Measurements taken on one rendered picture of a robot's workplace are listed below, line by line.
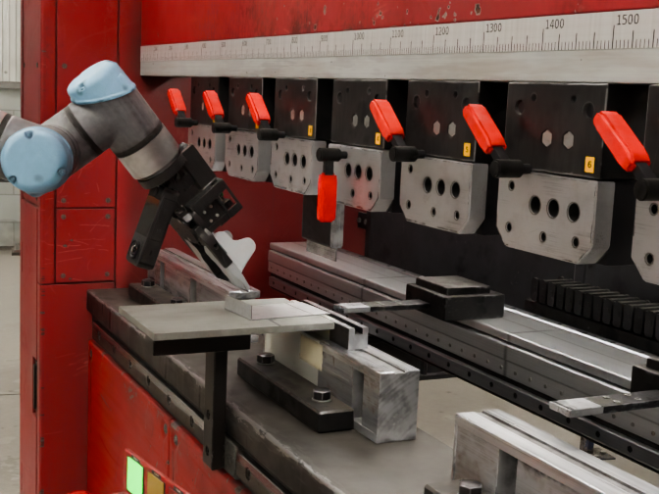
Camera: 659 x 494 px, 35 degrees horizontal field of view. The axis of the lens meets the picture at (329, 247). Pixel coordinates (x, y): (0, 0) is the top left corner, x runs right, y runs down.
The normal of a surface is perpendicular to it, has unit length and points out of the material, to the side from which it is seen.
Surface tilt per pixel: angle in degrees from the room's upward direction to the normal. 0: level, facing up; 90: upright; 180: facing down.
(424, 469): 0
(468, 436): 90
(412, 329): 90
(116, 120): 105
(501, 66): 90
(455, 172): 90
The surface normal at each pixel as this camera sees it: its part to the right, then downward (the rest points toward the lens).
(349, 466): 0.04, -0.99
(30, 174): 0.15, 0.15
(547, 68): -0.90, 0.03
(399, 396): 0.43, 0.15
